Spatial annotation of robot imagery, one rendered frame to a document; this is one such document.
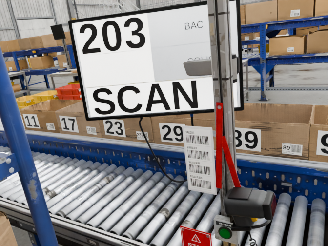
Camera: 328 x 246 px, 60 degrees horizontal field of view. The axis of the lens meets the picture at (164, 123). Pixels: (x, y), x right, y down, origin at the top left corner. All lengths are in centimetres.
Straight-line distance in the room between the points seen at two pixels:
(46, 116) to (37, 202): 168
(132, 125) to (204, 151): 94
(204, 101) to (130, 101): 22
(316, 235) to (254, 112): 73
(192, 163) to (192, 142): 6
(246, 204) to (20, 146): 50
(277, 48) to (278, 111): 405
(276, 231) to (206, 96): 60
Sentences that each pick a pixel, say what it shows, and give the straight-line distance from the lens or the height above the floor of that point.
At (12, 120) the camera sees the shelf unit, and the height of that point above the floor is 139.
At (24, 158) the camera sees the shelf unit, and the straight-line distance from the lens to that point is 49.
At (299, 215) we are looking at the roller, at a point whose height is 75.
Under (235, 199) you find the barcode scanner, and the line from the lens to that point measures 74.
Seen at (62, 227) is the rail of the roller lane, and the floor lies 72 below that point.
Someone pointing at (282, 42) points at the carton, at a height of 102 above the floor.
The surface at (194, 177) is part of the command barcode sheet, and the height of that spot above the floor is 109.
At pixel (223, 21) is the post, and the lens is 67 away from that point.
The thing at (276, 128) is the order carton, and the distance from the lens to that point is 133.
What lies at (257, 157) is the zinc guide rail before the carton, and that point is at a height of 89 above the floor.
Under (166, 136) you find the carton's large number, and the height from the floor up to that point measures 94.
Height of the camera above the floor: 149
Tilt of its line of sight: 18 degrees down
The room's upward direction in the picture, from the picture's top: 7 degrees counter-clockwise
